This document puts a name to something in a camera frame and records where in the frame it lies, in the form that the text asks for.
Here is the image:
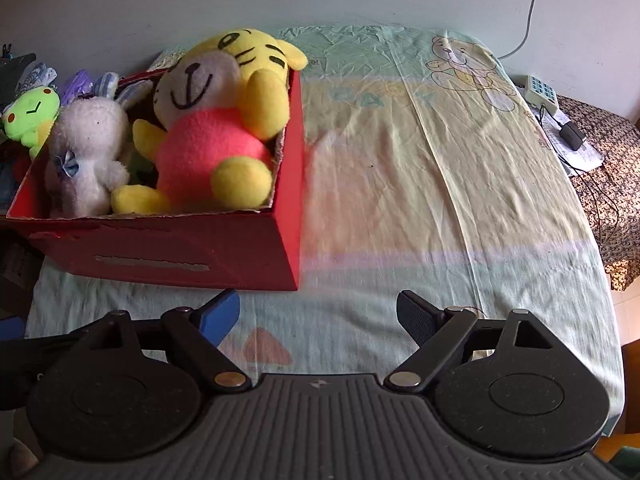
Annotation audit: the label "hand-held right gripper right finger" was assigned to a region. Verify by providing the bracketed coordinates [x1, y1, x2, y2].
[382, 289, 566, 393]

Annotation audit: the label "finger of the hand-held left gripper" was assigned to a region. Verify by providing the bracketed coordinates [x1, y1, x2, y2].
[0, 316, 27, 344]

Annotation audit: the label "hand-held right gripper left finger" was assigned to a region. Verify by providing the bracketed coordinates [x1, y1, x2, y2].
[70, 287, 252, 393]

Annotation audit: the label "red cardboard box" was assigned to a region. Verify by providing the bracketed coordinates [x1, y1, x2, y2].
[6, 67, 306, 292]

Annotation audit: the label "yellow tiger plush toy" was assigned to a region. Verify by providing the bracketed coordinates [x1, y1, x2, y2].
[111, 29, 309, 215]

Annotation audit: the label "white plush toy with bow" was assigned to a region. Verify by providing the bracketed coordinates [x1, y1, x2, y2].
[44, 97, 132, 219]

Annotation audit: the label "printed bear bed sheet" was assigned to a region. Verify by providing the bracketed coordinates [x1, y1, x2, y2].
[25, 24, 626, 411]

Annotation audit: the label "green frog plush toy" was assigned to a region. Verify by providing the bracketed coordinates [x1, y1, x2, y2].
[1, 85, 62, 160]

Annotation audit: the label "white paper sheets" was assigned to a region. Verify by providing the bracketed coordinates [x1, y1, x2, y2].
[532, 105, 605, 177]

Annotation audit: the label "orange wooden furniture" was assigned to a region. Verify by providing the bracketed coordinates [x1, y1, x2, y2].
[595, 342, 640, 463]

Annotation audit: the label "black charger adapter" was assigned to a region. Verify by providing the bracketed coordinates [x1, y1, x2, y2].
[559, 121, 587, 152]

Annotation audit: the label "purple plastic packet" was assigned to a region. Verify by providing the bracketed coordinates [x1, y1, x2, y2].
[59, 70, 95, 103]

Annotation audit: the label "white patterned packet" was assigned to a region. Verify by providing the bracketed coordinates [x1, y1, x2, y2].
[17, 61, 57, 97]

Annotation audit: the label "dark bag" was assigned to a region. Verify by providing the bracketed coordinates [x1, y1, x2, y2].
[0, 52, 37, 103]

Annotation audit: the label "teal clothing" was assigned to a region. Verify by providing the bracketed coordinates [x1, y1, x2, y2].
[614, 447, 640, 480]

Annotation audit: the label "white power strip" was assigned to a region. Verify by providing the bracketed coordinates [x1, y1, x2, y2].
[522, 74, 560, 110]

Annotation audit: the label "black cable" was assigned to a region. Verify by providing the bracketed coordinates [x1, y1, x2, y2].
[537, 105, 623, 261]

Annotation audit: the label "white wall cable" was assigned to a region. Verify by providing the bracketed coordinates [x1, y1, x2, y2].
[499, 0, 540, 60]

